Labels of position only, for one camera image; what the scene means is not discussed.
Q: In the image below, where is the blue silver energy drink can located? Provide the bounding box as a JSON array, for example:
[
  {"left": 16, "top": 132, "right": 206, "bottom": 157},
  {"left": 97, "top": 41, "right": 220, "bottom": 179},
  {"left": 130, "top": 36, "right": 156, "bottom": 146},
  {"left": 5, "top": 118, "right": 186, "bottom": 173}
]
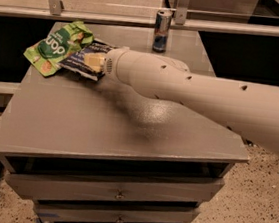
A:
[{"left": 152, "top": 10, "right": 173, "bottom": 53}]

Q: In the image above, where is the glass railing barrier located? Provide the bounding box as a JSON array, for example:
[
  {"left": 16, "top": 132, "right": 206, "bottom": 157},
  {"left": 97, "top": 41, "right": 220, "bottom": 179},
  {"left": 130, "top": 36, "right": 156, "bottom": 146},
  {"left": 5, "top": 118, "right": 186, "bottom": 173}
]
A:
[{"left": 0, "top": 0, "right": 279, "bottom": 37}]

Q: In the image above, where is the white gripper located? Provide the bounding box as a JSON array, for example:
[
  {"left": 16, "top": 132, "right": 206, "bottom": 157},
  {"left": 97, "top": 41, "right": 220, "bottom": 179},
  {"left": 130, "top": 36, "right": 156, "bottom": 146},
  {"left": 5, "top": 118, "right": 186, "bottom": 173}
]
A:
[{"left": 84, "top": 48, "right": 140, "bottom": 85}]

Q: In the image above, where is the green rice chip bag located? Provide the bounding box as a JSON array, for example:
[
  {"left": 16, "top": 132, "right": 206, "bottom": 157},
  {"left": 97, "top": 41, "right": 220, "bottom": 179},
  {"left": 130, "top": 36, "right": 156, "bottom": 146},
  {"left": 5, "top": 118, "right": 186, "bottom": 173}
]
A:
[{"left": 23, "top": 21, "right": 94, "bottom": 77}]

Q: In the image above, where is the middle grey drawer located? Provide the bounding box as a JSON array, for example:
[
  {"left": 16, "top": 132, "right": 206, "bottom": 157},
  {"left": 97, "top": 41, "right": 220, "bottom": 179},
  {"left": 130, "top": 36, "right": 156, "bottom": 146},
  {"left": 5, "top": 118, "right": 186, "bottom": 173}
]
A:
[{"left": 34, "top": 204, "right": 200, "bottom": 223}]

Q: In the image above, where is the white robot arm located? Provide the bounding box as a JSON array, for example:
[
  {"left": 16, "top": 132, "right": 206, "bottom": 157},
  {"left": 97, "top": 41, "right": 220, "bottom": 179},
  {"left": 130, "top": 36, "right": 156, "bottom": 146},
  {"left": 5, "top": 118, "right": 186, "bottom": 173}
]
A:
[{"left": 84, "top": 48, "right": 279, "bottom": 156}]

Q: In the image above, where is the top grey drawer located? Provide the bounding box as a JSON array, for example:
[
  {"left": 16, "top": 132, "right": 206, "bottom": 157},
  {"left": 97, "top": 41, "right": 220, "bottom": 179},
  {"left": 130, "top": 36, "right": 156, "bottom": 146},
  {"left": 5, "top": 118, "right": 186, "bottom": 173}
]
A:
[{"left": 5, "top": 174, "right": 224, "bottom": 203}]

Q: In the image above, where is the blue potato chip bag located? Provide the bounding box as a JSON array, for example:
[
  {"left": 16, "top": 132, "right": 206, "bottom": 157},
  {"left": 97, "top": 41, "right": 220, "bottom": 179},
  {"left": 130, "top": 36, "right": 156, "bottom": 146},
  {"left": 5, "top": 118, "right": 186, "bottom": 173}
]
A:
[{"left": 58, "top": 40, "right": 115, "bottom": 81}]

